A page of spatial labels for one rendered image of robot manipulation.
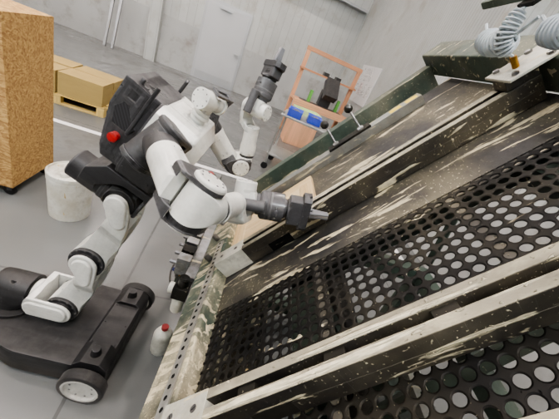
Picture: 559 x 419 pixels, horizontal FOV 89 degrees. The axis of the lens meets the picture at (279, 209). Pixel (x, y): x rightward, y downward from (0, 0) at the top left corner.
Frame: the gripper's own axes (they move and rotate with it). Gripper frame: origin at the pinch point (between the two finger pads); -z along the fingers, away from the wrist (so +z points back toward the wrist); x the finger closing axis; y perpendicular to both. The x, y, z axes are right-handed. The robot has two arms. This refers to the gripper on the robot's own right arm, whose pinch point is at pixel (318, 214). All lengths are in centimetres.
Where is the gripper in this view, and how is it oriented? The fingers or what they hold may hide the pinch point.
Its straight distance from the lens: 88.7
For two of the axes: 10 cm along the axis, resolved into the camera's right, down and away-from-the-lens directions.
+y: 0.2, -4.8, 8.8
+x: 1.9, -8.6, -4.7
